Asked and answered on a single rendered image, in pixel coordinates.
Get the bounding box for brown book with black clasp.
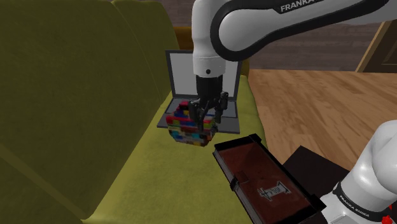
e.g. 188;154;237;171
212;133;327;224

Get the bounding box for olive green sofa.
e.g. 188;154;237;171
0;0;268;224

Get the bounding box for multicoloured toy brick block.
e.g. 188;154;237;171
165;100;218;148

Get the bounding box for grey open laptop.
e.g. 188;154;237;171
157;50;243;135

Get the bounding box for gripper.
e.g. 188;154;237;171
188;74;230;129

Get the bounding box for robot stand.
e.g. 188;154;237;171
281;145;351;197

